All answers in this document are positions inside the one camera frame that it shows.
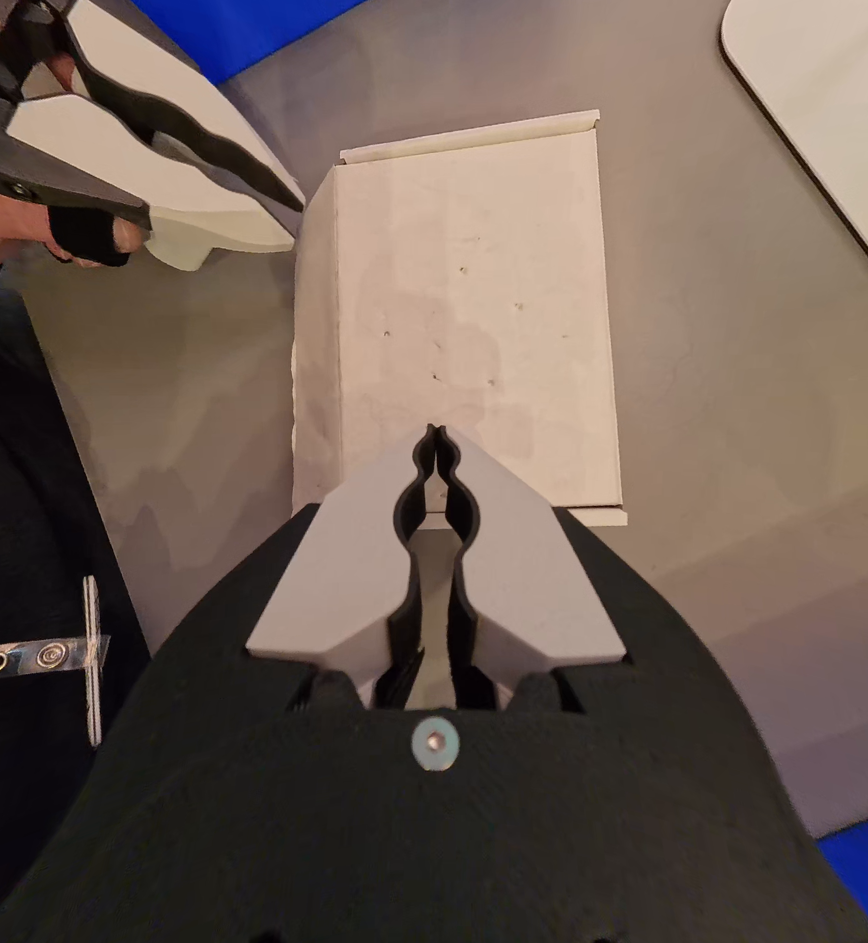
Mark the person's dark clothing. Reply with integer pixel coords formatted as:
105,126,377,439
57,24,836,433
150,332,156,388
0,265,152,937

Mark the white cardboard box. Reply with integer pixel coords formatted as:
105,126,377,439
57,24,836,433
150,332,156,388
291,111,628,527

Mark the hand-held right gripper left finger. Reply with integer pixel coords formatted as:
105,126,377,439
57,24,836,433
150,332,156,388
244,423,439,710

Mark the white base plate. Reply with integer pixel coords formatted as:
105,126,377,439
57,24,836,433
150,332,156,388
720,0,868,305

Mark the white printed card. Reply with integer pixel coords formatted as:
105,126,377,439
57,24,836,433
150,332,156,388
82,575,105,749

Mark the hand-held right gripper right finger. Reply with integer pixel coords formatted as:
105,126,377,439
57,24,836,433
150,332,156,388
437,424,635,710

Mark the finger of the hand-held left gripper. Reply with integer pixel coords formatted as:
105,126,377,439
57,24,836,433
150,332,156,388
5,93,304,271
56,0,307,216

